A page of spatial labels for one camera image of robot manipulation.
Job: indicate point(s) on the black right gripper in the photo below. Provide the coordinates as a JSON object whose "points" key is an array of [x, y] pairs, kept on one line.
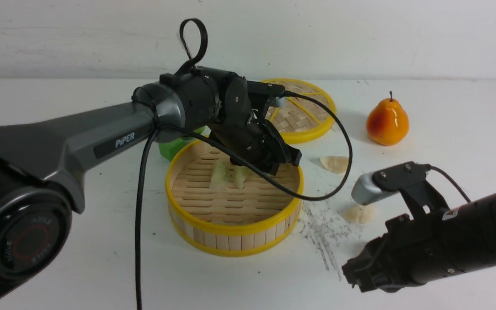
{"points": [[408, 255]]}

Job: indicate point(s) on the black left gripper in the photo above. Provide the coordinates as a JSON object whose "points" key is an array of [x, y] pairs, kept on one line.
{"points": [[253, 139]]}

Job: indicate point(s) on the white dumpling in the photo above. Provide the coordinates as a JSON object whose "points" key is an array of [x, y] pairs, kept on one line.
{"points": [[335, 164], [360, 214]]}

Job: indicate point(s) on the green dumpling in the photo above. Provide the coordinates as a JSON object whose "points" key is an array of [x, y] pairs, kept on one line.
{"points": [[240, 175], [220, 175]]}

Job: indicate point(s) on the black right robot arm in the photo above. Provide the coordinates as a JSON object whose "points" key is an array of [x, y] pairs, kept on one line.
{"points": [[468, 234]]}

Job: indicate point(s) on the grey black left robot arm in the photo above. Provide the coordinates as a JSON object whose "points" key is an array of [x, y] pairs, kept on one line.
{"points": [[42, 164]]}

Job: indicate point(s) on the woven bamboo steamer lid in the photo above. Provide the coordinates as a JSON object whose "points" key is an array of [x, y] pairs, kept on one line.
{"points": [[300, 120]]}

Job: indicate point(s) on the bamboo steamer tray yellow rim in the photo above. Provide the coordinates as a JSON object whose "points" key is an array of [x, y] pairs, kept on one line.
{"points": [[229, 222]]}

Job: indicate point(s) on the green striped watermelon ball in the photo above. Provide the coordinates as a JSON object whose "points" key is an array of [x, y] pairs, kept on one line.
{"points": [[201, 130]]}

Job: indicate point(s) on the green foam cube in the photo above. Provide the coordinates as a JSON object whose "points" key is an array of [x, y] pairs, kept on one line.
{"points": [[169, 150]]}

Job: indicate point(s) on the orange toy pear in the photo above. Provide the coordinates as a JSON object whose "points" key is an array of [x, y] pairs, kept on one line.
{"points": [[388, 123]]}

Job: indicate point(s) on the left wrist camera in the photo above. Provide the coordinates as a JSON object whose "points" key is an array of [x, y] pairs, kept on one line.
{"points": [[265, 95]]}

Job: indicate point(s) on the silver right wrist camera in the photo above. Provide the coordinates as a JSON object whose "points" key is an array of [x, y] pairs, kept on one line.
{"points": [[407, 179]]}

